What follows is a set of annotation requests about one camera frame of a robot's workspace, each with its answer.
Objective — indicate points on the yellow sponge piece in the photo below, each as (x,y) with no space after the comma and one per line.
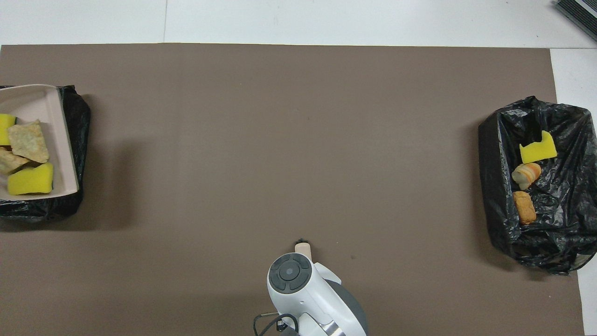
(30,179)
(5,129)
(538,151)

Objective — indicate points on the dark ribbed device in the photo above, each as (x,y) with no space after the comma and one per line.
(578,11)

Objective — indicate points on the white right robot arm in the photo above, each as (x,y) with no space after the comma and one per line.
(317,298)

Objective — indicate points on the pale toy dumpling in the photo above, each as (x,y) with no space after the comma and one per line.
(29,140)
(10,161)

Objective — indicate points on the black bag lined bin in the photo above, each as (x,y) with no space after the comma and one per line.
(77,140)
(569,224)

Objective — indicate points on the brown table mat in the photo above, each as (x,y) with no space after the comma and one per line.
(280,140)

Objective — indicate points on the beige plastic dustpan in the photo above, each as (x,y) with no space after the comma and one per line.
(44,105)

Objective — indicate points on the beige hand brush black bristles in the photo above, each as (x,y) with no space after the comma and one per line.
(303,248)

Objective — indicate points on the brown toy bread roll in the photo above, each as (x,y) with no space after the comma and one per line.
(525,207)

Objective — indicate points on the toy croissant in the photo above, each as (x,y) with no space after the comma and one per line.
(527,175)

